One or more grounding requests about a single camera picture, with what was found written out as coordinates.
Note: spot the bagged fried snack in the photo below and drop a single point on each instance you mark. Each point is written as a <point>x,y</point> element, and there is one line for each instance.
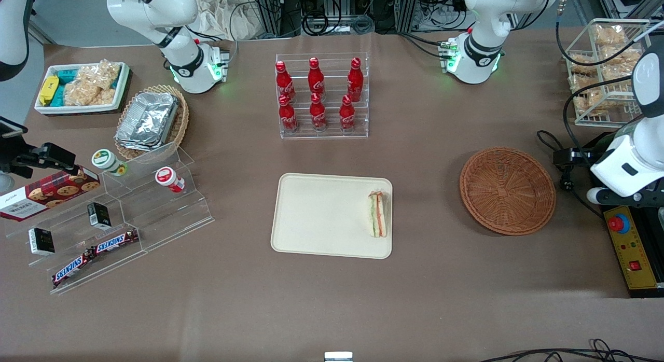
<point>582,64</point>
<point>589,97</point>
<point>620,64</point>
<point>609,35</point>

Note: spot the stacked aluminium foil containers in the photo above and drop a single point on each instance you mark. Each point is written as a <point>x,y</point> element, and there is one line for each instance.
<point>148,121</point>

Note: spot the triangular sandwich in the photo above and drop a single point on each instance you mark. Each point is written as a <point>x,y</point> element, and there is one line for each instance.
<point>378,214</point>

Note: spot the clear bag of rice crackers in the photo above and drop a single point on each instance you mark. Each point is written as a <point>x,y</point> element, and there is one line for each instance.
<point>80,93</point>
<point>104,74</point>

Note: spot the black and yellow control box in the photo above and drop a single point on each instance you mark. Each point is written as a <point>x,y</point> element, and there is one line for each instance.
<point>630,248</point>

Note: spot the white rectangular snack bin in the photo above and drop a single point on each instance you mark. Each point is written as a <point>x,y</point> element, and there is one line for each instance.
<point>46,109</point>

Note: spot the black power adapter block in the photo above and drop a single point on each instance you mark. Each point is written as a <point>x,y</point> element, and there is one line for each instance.
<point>570,156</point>

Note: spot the red emergency stop button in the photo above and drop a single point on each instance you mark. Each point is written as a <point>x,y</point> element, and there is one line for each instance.
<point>618,224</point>

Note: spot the small black box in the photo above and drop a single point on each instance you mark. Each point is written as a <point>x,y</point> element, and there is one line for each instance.
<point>41,241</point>
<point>98,215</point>

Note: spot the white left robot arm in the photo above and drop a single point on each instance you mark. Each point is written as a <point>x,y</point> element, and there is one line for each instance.
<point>482,35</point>

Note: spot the clear acrylic stepped riser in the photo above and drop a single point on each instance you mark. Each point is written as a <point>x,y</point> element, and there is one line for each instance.
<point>67,237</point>
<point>171,217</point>

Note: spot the red lidded yogurt cup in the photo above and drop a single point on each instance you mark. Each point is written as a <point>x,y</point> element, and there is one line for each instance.
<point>167,177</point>

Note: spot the Snickers chocolate bar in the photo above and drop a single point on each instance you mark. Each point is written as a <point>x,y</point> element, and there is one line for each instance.
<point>115,241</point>
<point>71,268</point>

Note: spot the light wicker basket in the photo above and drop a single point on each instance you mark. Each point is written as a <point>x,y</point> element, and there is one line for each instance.
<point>181,118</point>

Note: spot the yellow snack packet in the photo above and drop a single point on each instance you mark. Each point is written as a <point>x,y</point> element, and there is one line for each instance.
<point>48,89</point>

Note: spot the aluminium frame rack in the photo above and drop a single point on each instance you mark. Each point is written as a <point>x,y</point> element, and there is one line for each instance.
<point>394,9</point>

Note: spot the clear acrylic bottle rack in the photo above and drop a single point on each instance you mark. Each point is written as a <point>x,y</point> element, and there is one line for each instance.
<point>321,135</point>

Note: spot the teal snack packet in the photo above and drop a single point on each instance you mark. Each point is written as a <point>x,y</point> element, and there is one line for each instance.
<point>59,95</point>
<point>66,74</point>

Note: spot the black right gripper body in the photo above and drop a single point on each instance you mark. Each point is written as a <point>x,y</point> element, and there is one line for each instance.
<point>32,158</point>

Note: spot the crumpled beige cloth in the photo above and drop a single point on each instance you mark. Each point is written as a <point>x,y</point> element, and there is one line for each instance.
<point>228,17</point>

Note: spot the red tartan Walkers cookie box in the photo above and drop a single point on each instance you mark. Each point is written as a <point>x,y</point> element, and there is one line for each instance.
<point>46,193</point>

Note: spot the brown round wicker basket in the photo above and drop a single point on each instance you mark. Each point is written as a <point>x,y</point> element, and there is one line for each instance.
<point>508,191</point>

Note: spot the green lidded yogurt cup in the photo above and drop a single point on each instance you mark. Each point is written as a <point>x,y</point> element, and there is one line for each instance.
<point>106,161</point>

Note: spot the beige rectangular tray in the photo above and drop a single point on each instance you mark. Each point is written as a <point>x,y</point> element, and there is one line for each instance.
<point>321,217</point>

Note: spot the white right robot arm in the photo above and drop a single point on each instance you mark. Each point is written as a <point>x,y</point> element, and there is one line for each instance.
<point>182,56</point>

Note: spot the red Coca-Cola bottle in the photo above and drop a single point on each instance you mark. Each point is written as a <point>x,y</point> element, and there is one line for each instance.
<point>288,115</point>
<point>318,114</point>
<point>355,79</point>
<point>316,79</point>
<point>347,114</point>
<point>284,82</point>

